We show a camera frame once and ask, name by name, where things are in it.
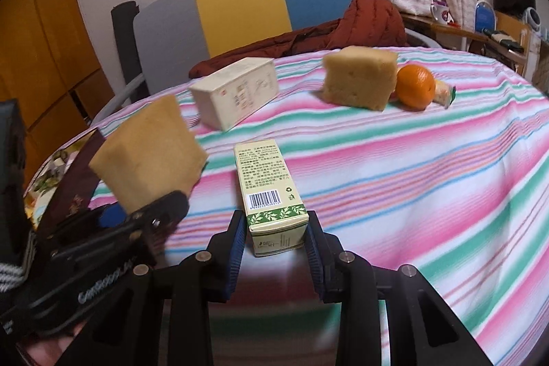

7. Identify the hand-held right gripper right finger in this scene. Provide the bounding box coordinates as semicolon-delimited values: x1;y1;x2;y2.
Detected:
304;211;494;366

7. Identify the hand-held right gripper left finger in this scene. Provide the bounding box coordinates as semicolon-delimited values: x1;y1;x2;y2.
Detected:
56;211;248;366

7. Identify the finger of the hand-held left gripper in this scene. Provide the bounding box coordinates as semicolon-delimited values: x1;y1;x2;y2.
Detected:
38;204;128;240
47;190;189;259

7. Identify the yellow sponge block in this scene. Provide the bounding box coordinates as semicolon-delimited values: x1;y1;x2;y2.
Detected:
89;94;209;213
322;46;399;110

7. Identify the green cream cardboard box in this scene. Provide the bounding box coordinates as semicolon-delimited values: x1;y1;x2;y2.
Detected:
234;140;309;257

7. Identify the person's left hand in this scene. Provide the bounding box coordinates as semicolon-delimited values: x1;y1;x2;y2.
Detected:
19;321;86;366

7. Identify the striped pink green tablecloth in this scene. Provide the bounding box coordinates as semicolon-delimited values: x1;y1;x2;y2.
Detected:
23;44;549;366

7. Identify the wooden wardrobe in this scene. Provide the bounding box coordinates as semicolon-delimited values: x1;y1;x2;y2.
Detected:
0;0;116;187

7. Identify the orange fruit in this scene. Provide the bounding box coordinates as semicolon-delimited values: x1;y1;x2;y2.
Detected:
395;63;437;110

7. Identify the yellow snack packet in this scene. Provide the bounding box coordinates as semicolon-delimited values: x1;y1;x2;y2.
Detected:
433;80;455;109

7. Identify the grey yellow blue chair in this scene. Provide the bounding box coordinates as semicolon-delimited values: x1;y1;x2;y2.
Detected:
92;0;438;122

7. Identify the red-brown padded jacket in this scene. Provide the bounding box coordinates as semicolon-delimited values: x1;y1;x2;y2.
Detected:
189;0;408;80

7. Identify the wooden desk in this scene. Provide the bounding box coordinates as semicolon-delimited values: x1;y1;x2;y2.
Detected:
401;12;533;77

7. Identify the white printed mug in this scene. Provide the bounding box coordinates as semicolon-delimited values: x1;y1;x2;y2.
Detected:
430;1;454;25

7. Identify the dark bottle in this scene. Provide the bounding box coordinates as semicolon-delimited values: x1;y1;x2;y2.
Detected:
482;28;524;51

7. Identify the blue white round object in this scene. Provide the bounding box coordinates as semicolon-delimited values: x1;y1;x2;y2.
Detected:
475;0;497;33

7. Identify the white round gadget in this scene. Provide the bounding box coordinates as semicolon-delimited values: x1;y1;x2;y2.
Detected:
524;7;542;31

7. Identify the black white woven strap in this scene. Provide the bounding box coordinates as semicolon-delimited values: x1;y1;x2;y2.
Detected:
0;231;35;295

